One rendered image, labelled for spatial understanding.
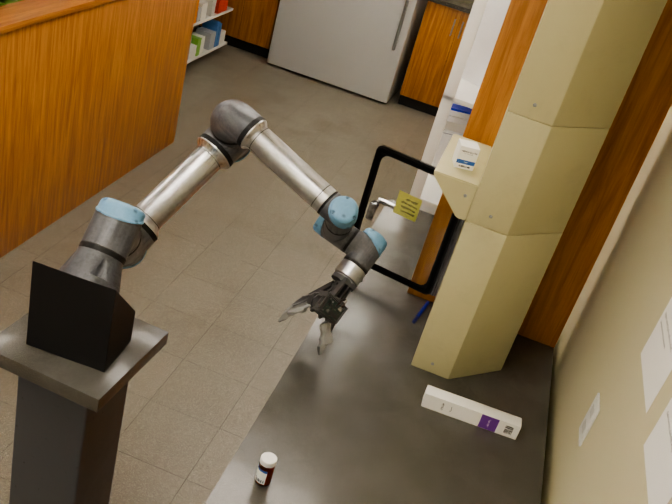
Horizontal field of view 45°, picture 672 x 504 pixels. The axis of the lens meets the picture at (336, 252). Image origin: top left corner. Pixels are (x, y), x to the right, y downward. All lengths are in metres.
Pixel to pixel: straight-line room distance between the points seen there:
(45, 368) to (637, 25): 1.57
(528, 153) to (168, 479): 1.80
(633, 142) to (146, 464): 1.99
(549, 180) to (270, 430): 0.91
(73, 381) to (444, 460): 0.90
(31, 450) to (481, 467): 1.15
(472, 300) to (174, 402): 1.59
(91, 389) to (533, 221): 1.15
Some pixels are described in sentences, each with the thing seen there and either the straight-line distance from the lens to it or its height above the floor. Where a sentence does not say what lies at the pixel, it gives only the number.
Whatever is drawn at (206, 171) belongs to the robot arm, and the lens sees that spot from 2.21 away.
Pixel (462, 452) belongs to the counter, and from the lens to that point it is 2.09.
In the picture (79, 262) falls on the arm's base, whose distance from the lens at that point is 1.98.
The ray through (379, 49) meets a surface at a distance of 7.10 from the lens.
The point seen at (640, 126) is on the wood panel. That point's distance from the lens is 2.36.
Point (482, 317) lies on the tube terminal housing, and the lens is 2.21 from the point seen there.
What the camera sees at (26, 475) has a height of 0.52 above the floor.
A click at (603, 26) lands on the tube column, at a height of 1.95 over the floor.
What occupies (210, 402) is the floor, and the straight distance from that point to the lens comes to 3.42.
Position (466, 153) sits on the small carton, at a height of 1.55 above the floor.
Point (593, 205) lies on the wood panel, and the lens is 2.43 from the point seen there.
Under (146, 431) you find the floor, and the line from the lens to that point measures 3.25.
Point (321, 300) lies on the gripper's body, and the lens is 2.13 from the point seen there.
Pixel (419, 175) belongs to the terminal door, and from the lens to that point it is 2.41.
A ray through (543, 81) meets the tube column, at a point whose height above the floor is 1.80.
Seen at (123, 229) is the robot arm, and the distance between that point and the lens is 2.01.
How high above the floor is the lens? 2.25
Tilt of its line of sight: 29 degrees down
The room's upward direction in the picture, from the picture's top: 16 degrees clockwise
